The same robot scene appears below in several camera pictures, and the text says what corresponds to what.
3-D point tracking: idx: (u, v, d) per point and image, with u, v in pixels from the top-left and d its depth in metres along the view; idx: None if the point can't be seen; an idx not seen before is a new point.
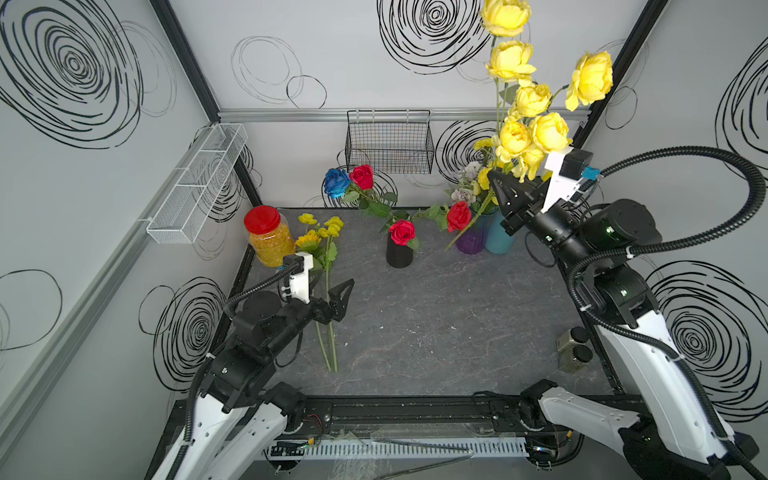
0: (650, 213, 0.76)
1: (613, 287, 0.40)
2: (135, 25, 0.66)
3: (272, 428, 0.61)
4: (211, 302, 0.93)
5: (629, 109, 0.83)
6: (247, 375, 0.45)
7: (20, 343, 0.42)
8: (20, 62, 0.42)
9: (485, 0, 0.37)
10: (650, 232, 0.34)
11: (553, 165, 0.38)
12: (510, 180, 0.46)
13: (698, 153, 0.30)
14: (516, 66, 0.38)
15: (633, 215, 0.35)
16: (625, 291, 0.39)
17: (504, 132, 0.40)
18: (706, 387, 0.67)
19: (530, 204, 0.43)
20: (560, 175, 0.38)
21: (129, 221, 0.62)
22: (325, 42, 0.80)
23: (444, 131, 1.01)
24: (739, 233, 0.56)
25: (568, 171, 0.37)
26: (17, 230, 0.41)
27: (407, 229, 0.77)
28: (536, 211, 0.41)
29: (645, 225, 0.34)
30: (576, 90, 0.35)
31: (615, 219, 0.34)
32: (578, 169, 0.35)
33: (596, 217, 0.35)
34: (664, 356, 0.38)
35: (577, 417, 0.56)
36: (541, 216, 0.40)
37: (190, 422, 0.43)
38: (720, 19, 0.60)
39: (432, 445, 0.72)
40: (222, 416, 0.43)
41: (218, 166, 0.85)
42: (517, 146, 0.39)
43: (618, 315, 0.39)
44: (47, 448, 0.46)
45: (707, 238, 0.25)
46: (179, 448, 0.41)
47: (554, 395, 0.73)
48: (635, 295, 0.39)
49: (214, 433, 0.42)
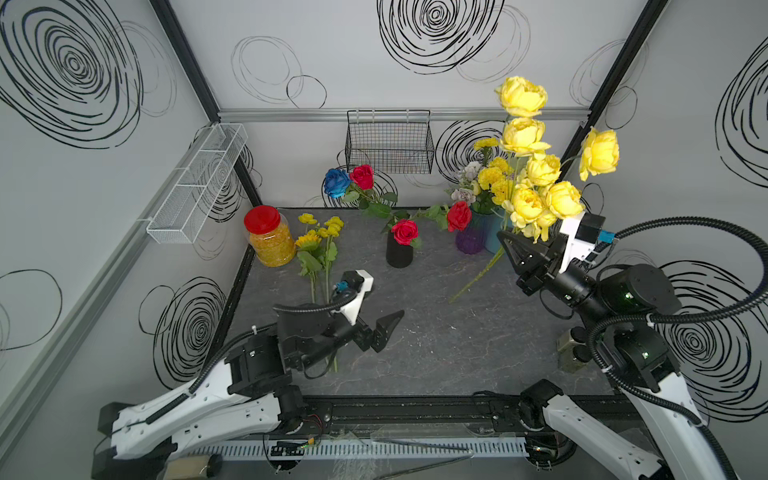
0: (650, 213, 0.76)
1: (634, 349, 0.40)
2: (135, 25, 0.66)
3: (262, 423, 0.60)
4: (212, 302, 0.93)
5: (629, 109, 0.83)
6: (260, 373, 0.44)
7: (20, 343, 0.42)
8: (20, 62, 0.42)
9: (504, 82, 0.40)
10: (669, 298, 0.35)
11: (568, 229, 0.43)
12: (522, 239, 0.46)
13: (708, 225, 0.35)
14: (532, 143, 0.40)
15: (654, 279, 0.36)
16: (646, 354, 0.40)
17: (517, 199, 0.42)
18: (705, 387, 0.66)
19: (550, 265, 0.43)
20: (577, 237, 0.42)
21: (129, 221, 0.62)
22: (325, 42, 0.80)
23: (444, 131, 1.01)
24: (740, 233, 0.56)
25: (585, 235, 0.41)
26: (17, 230, 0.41)
27: (410, 229, 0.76)
28: (554, 272, 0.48)
29: (665, 289, 0.36)
30: (588, 165, 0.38)
31: (634, 283, 0.37)
32: (593, 233, 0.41)
33: (614, 281, 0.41)
34: (685, 420, 0.38)
35: (589, 443, 0.55)
36: (561, 276, 0.41)
37: (200, 380, 0.45)
38: (719, 19, 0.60)
39: (431, 445, 0.72)
40: (223, 394, 0.43)
41: (218, 166, 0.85)
42: (532, 212, 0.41)
43: (640, 378, 0.39)
44: (48, 449, 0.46)
45: (727, 314, 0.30)
46: (181, 394, 0.44)
47: (559, 408, 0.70)
48: (655, 357, 0.40)
49: (209, 401, 0.43)
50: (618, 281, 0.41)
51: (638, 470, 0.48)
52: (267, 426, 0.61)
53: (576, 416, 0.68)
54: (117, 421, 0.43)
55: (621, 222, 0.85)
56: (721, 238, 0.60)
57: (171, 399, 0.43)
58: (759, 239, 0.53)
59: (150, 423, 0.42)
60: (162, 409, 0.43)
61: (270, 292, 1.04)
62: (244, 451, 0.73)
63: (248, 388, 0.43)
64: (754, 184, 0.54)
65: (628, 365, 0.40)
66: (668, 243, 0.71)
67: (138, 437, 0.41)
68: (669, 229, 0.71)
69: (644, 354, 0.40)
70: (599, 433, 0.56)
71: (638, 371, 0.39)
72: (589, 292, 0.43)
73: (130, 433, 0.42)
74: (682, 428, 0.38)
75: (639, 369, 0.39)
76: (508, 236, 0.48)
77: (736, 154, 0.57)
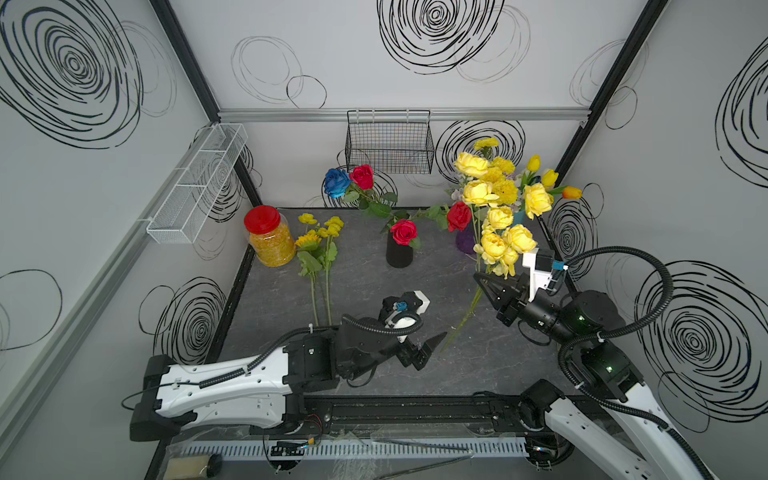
0: (649, 213, 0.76)
1: (599, 365, 0.47)
2: (135, 25, 0.66)
3: (267, 418, 0.60)
4: (211, 302, 0.93)
5: (629, 109, 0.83)
6: (312, 373, 0.46)
7: (20, 343, 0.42)
8: (20, 62, 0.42)
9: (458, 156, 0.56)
10: (614, 316, 0.43)
11: (530, 262, 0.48)
12: (496, 277, 0.54)
13: (636, 253, 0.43)
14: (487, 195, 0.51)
15: (600, 302, 0.44)
16: (609, 368, 0.46)
17: (484, 240, 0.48)
18: (704, 388, 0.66)
19: (520, 295, 0.51)
20: (537, 268, 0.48)
21: (128, 221, 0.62)
22: (325, 42, 0.80)
23: (444, 131, 1.01)
24: (740, 233, 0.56)
25: (542, 265, 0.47)
26: (18, 230, 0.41)
27: (409, 229, 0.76)
28: (524, 301, 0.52)
29: (610, 309, 0.44)
30: (531, 207, 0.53)
31: (584, 306, 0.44)
32: (549, 261, 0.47)
33: (569, 307, 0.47)
34: (655, 426, 0.43)
35: (594, 452, 0.56)
36: (530, 305, 0.49)
37: (261, 360, 0.46)
38: (718, 19, 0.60)
39: (431, 445, 0.72)
40: (278, 382, 0.44)
41: (218, 166, 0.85)
42: (497, 250, 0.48)
43: (609, 390, 0.45)
44: (49, 449, 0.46)
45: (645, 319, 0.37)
46: (237, 369, 0.45)
47: (563, 415, 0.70)
48: (618, 370, 0.46)
49: (261, 384, 0.44)
50: (572, 306, 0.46)
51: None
52: (268, 423, 0.61)
53: (580, 423, 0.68)
54: (168, 376, 0.43)
55: (621, 222, 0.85)
56: (721, 238, 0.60)
57: (226, 371, 0.45)
58: (759, 239, 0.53)
59: (200, 387, 0.43)
60: (218, 378, 0.44)
61: (270, 292, 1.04)
62: (244, 451, 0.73)
63: (298, 385, 0.45)
64: (754, 184, 0.54)
65: (596, 381, 0.46)
66: (668, 243, 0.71)
67: (182, 397, 0.42)
68: (669, 229, 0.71)
69: (608, 368, 0.46)
70: (603, 442, 0.56)
71: (605, 384, 0.45)
72: (555, 318, 0.50)
73: (180, 391, 0.42)
74: (653, 435, 0.43)
75: (605, 382, 0.45)
76: (481, 275, 0.56)
77: (736, 154, 0.57)
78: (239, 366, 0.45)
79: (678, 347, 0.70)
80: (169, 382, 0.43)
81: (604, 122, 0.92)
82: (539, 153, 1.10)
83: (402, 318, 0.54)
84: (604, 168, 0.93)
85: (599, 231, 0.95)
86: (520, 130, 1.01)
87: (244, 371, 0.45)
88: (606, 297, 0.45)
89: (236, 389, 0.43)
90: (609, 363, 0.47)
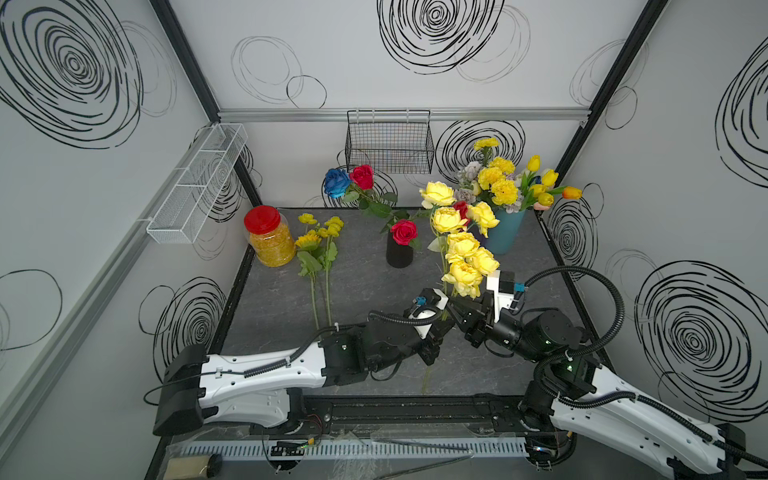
0: (649, 213, 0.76)
1: (563, 371, 0.49)
2: (135, 25, 0.66)
3: (274, 415, 0.60)
4: (211, 302, 0.93)
5: (629, 109, 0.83)
6: (344, 367, 0.49)
7: (20, 343, 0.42)
8: (20, 63, 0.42)
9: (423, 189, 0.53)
10: (573, 331, 0.47)
11: (493, 285, 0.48)
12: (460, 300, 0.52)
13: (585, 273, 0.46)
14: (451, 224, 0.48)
15: (558, 320, 0.48)
16: (571, 367, 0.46)
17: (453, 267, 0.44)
18: (702, 387, 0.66)
19: (486, 318, 0.52)
20: (500, 290, 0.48)
21: (128, 221, 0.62)
22: (325, 42, 0.80)
23: (444, 131, 1.01)
24: (741, 234, 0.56)
25: (504, 287, 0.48)
26: (18, 230, 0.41)
27: (409, 229, 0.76)
28: (491, 323, 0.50)
29: (568, 326, 0.47)
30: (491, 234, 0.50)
31: (546, 329, 0.48)
32: (510, 285, 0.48)
33: (532, 327, 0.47)
34: (627, 398, 0.48)
35: (605, 438, 0.57)
36: (497, 326, 0.51)
37: (300, 354, 0.49)
38: (719, 19, 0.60)
39: (431, 445, 0.72)
40: (314, 375, 0.47)
41: (218, 166, 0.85)
42: (470, 278, 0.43)
43: (579, 388, 0.49)
44: (48, 448, 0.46)
45: (607, 337, 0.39)
46: (280, 360, 0.47)
47: (566, 412, 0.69)
48: (578, 368, 0.51)
49: (300, 376, 0.47)
50: (535, 328, 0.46)
51: (662, 454, 0.51)
52: (272, 421, 0.60)
53: (583, 414, 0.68)
54: (208, 365, 0.43)
55: (621, 222, 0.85)
56: (721, 238, 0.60)
57: (266, 361, 0.46)
58: (758, 239, 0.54)
59: (245, 376, 0.44)
60: (263, 369, 0.45)
61: (270, 292, 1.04)
62: (244, 451, 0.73)
63: (332, 377, 0.48)
64: (754, 184, 0.54)
65: (567, 386, 0.50)
66: (668, 244, 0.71)
67: (225, 386, 0.42)
68: (669, 229, 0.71)
69: (569, 368, 0.52)
70: (610, 427, 0.57)
71: (573, 384, 0.50)
72: (519, 336, 0.53)
73: (218, 381, 0.42)
74: (634, 410, 0.47)
75: (573, 383, 0.50)
76: (450, 300, 0.55)
77: (736, 154, 0.57)
78: (282, 357, 0.48)
79: (677, 348, 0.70)
80: (210, 371, 0.43)
81: (604, 122, 0.92)
82: (539, 153, 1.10)
83: (423, 312, 0.59)
84: (604, 168, 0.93)
85: (599, 231, 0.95)
86: (520, 130, 1.01)
87: (285, 361, 0.47)
88: (561, 315, 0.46)
89: (277, 380, 0.45)
90: (569, 363, 0.48)
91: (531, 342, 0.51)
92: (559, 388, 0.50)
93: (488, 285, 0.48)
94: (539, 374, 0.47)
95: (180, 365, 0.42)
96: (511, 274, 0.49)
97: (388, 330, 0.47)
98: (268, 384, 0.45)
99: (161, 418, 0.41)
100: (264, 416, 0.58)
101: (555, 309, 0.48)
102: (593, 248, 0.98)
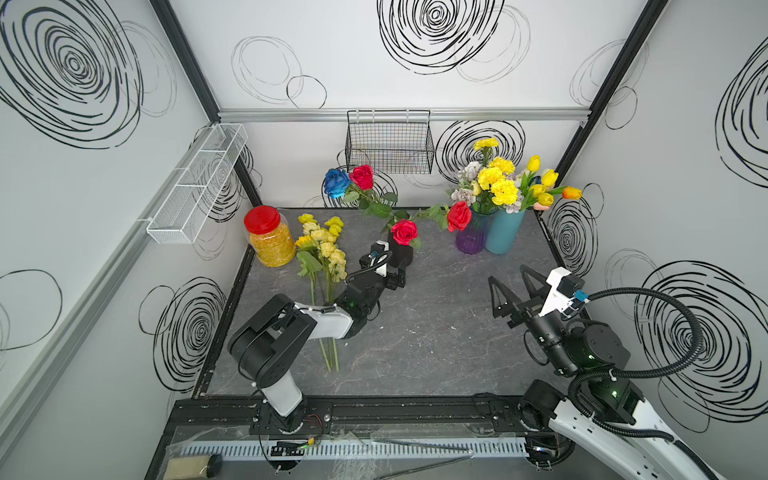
0: (648, 213, 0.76)
1: (605, 391, 0.47)
2: (135, 25, 0.66)
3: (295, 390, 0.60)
4: (211, 302, 0.93)
5: (629, 109, 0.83)
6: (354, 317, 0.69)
7: (21, 343, 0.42)
8: (20, 63, 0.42)
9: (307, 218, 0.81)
10: (619, 351, 0.44)
11: (553, 280, 0.58)
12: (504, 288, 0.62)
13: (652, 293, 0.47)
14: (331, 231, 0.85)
15: (604, 337, 0.45)
16: (615, 393, 0.48)
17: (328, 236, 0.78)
18: (701, 388, 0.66)
19: (529, 311, 0.51)
20: (558, 289, 0.57)
21: (128, 221, 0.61)
22: (323, 42, 0.80)
23: (444, 131, 1.01)
24: (744, 233, 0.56)
25: (564, 288, 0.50)
26: (19, 229, 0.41)
27: (410, 229, 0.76)
28: (534, 313, 0.51)
29: (615, 345, 0.44)
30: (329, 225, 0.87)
31: (593, 344, 0.45)
32: (571, 287, 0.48)
33: (578, 338, 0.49)
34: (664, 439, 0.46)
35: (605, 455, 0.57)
36: (538, 320, 0.51)
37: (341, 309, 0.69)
38: (716, 21, 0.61)
39: (431, 445, 0.72)
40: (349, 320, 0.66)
41: (218, 166, 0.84)
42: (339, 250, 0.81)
43: (618, 414, 0.46)
44: (51, 451, 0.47)
45: (669, 369, 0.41)
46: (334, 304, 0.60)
47: (568, 420, 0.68)
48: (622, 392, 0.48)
49: (345, 317, 0.66)
50: (580, 340, 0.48)
51: None
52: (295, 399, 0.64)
53: (586, 427, 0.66)
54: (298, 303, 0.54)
55: (620, 222, 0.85)
56: (721, 238, 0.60)
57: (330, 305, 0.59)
58: (761, 238, 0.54)
59: (323, 313, 0.59)
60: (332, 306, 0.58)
61: (270, 292, 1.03)
62: (244, 451, 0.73)
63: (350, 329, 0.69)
64: (754, 183, 0.54)
65: (605, 408, 0.48)
66: (670, 243, 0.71)
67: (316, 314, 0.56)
68: (668, 229, 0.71)
69: (613, 393, 0.48)
70: (612, 444, 0.58)
71: (614, 410, 0.47)
72: (558, 340, 0.51)
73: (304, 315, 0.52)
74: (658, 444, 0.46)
75: (613, 408, 0.47)
76: (497, 282, 0.57)
77: (736, 154, 0.57)
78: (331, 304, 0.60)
79: (677, 347, 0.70)
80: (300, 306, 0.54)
81: (604, 122, 0.92)
82: (539, 153, 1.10)
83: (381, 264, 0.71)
84: (603, 169, 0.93)
85: (599, 231, 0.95)
86: (520, 130, 1.01)
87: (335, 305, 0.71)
88: (610, 333, 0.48)
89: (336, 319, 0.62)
90: (612, 388, 0.49)
91: (571, 353, 0.50)
92: (594, 407, 0.48)
93: (550, 278, 0.58)
94: (575, 390, 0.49)
95: (268, 315, 0.50)
96: (581, 279, 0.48)
97: (362, 281, 0.69)
98: (333, 320, 0.61)
99: (244, 340, 0.48)
100: (287, 398, 0.61)
101: (604, 326, 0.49)
102: (593, 248, 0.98)
